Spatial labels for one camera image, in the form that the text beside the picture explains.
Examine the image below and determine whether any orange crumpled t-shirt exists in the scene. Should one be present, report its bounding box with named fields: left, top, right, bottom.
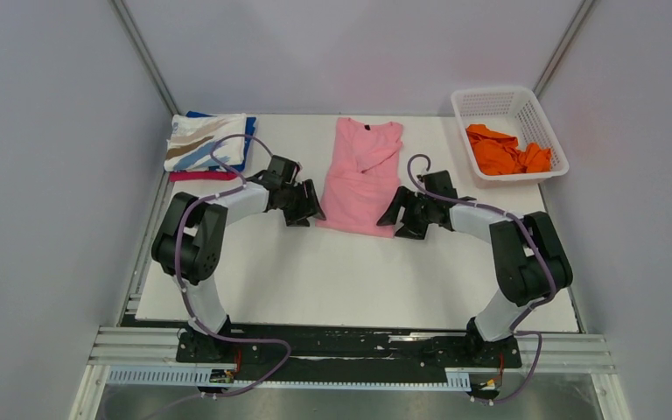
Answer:
left=465, top=124, right=552, bottom=176

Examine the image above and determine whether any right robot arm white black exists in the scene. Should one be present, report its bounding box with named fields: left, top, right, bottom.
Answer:
left=376, top=171, right=573, bottom=366

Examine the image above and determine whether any pink t-shirt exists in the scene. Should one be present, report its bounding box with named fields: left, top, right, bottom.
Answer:
left=316, top=117, right=403, bottom=238

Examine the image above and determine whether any metal corner rail right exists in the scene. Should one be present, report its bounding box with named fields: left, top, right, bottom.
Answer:
left=533, top=0, right=599, bottom=98

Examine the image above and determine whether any metal corner rail left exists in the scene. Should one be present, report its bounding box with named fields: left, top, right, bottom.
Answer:
left=108, top=0, right=179, bottom=115

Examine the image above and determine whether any metal corner rail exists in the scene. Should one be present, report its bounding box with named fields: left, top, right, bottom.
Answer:
left=108, top=0, right=179, bottom=115
left=533, top=0, right=599, bottom=98

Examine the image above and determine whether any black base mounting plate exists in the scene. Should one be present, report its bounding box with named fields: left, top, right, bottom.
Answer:
left=176, top=324, right=522, bottom=384

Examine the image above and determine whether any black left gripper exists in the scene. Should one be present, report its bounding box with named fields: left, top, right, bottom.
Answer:
left=280, top=179, right=327, bottom=228

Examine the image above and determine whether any white plastic basket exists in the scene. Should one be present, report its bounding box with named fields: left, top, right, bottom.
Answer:
left=451, top=86, right=570, bottom=188

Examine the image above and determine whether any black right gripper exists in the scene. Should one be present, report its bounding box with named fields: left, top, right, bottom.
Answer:
left=377, top=187, right=436, bottom=241

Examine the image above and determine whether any white blue beige folded shirt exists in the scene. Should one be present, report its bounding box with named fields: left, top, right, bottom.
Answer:
left=164, top=114, right=248, bottom=172

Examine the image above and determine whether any aluminium frame rail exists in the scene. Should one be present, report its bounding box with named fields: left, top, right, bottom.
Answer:
left=87, top=327, right=617, bottom=375

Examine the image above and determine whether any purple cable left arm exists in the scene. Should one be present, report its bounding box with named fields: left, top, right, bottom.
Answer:
left=173, top=133, right=292, bottom=401

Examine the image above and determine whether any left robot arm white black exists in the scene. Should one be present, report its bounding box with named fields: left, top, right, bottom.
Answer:
left=151, top=156, right=326, bottom=363

